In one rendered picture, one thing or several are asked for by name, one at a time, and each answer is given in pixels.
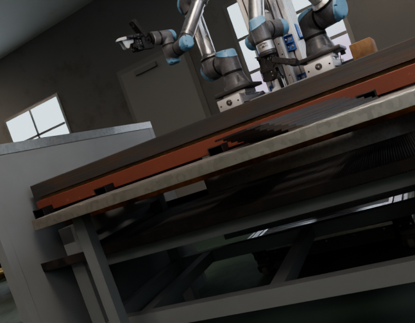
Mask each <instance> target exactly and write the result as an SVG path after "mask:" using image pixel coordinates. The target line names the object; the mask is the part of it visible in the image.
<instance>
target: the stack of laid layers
mask: <svg viewBox="0 0 415 323"><path fill-rule="evenodd" d="M412 59H415V37H414V38H411V39H408V40H406V41H403V42H400V43H399V44H395V45H393V46H391V47H388V48H385V49H383V50H380V51H377V52H375V53H372V54H369V55H367V56H365V57H362V58H359V59H357V60H354V61H352V62H349V63H346V64H344V65H342V66H339V67H336V68H334V69H331V70H328V71H326V72H323V73H321V74H318V75H316V76H313V77H311V78H308V79H305V80H303V81H300V82H298V83H295V84H293V85H290V86H288V87H285V88H282V89H280V90H277V91H275V92H272V93H270V94H267V95H264V96H262V97H259V98H257V99H254V100H252V101H249V102H247V103H244V104H241V105H238V106H236V107H234V108H231V109H229V110H226V111H223V112H221V113H218V114H215V115H213V116H211V117H208V118H206V119H203V120H200V121H197V122H195V123H192V124H189V125H188V126H185V127H182V128H180V129H177V130H174V131H172V132H170V133H166V134H164V135H162V136H159V137H156V138H154V139H151V140H148V141H147V142H143V143H141V144H139V145H136V146H133V147H131V148H128V149H125V150H123V151H120V152H118V153H115V154H113V155H110V156H107V157H105V158H102V159H100V160H98V161H94V162H92V163H90V164H87V165H84V166H82V167H79V168H77V169H74V170H71V171H69V172H66V173H64V174H61V175H59V176H56V177H54V178H51V179H48V180H46V181H43V182H41V183H38V184H36V185H33V186H31V187H30V188H31V191H32V193H33V196H34V198H35V199H37V198H39V197H43V196H45V195H48V194H51V193H53V192H56V191H59V190H61V189H64V188H67V187H69V186H72V185H75V184H77V183H81V182H83V181H86V180H88V179H91V178H94V177H96V176H100V175H102V174H105V173H107V172H110V171H112V170H115V169H118V168H121V167H123V166H126V165H129V164H131V163H134V162H137V161H140V160H143V159H145V158H148V157H150V156H153V155H156V154H158V153H162V152H164V151H167V150H169V149H172V148H174V147H178V146H180V145H183V144H186V143H188V142H191V141H193V140H196V139H199V138H202V137H205V136H207V135H210V134H213V133H215V132H218V131H221V130H223V129H226V128H229V127H231V126H234V125H236V124H240V123H242V122H245V121H247V120H250V119H253V118H255V117H259V116H261V115H264V114H266V113H269V112H272V111H275V110H277V109H280V108H283V107H285V106H288V105H290V104H293V103H297V102H298V101H302V100H304V99H307V98H310V97H312V96H315V95H318V94H321V93H323V92H326V91H328V90H331V89H333V88H337V87H339V86H342V85H345V84H347V83H350V82H352V81H355V80H358V79H361V78H364V77H366V76H369V75H372V74H374V73H377V72H380V71H382V70H385V69H388V68H390V67H394V66H395V65H399V64H401V63H404V62H407V61H409V60H412Z"/></svg>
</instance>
